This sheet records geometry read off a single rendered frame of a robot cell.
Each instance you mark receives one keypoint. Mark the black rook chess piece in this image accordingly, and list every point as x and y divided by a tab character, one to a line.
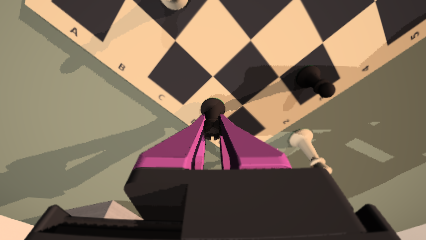
212	108

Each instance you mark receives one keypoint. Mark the tan and black chessboard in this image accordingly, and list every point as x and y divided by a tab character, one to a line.
247	53

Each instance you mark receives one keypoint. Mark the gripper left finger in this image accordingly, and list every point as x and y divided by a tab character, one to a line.
178	150

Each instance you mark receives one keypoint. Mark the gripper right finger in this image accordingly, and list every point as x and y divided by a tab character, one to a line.
246	151

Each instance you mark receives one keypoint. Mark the black pawn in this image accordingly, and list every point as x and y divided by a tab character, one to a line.
309	76

